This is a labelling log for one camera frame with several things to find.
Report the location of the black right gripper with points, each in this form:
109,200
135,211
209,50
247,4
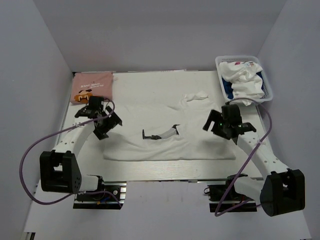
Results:
214,116

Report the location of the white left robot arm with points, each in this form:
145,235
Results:
59,169

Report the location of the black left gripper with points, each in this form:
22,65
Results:
113,120

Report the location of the white t shirt robot print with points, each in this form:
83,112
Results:
159,132

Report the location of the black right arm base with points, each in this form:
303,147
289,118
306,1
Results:
215,193

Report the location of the folded pink t shirt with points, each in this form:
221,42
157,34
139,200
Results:
88,84

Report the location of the white t shirt colourful print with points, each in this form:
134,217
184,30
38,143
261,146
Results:
243,76

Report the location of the white plastic basket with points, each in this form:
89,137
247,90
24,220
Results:
230,58

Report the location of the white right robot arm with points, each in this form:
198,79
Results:
263,180

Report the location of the blue t shirt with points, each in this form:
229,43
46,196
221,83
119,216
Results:
228,86

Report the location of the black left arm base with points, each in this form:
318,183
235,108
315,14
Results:
110,196

